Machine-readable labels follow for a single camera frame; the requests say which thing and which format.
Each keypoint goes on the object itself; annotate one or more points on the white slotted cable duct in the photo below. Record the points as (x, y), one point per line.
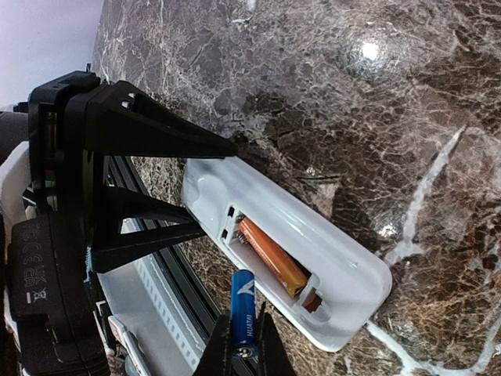
(181, 332)

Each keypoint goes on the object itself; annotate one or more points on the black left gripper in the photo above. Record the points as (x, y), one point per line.
(74, 116)

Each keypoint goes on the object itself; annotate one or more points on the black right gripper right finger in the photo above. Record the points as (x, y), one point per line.
(272, 356)

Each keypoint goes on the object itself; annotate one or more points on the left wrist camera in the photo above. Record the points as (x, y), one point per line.
(55, 324)

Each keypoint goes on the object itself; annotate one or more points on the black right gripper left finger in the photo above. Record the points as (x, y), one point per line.
(217, 356)

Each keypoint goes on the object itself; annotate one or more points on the blue battery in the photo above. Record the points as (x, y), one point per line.
(243, 315)

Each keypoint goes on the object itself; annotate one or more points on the orange battery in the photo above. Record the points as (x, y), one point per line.
(281, 265)

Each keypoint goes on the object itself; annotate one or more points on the black front table rail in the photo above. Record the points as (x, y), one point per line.
(136, 309)

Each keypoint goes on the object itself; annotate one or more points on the white remote control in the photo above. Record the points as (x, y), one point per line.
(346, 282)

